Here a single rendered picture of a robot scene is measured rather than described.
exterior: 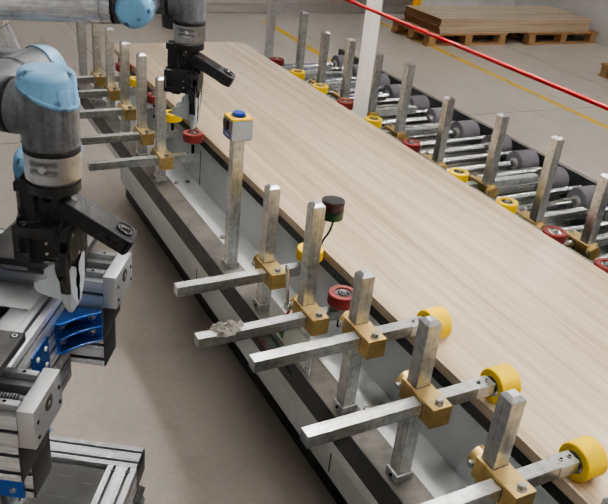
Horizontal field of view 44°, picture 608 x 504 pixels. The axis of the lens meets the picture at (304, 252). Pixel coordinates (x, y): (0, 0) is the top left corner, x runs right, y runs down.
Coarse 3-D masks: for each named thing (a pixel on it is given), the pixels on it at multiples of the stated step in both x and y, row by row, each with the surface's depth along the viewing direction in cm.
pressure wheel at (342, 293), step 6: (330, 288) 204; (336, 288) 204; (342, 288) 205; (348, 288) 205; (330, 294) 201; (336, 294) 201; (342, 294) 202; (348, 294) 203; (330, 300) 202; (336, 300) 200; (342, 300) 200; (348, 300) 200; (336, 306) 201; (342, 306) 200; (348, 306) 201
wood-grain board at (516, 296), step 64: (256, 64) 400; (256, 128) 312; (320, 128) 320; (320, 192) 261; (384, 192) 266; (448, 192) 272; (384, 256) 224; (448, 256) 228; (512, 256) 232; (576, 256) 237; (512, 320) 200; (576, 320) 203; (576, 384) 177
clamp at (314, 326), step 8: (296, 296) 206; (296, 304) 203; (312, 304) 203; (304, 312) 200; (312, 312) 199; (312, 320) 196; (320, 320) 197; (328, 320) 198; (312, 328) 197; (320, 328) 198
